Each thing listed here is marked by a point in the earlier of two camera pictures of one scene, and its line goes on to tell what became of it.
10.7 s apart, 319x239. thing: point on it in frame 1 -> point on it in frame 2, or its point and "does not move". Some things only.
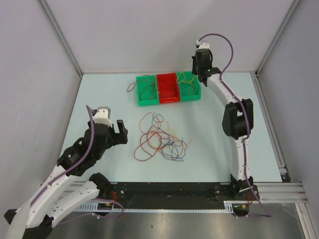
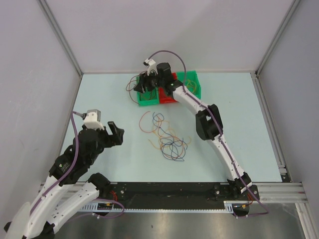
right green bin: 189,85 does not move
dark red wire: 150,142 -> 128,83
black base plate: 178,194 does not move
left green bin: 147,90 does not move
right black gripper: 194,61 -> 145,80
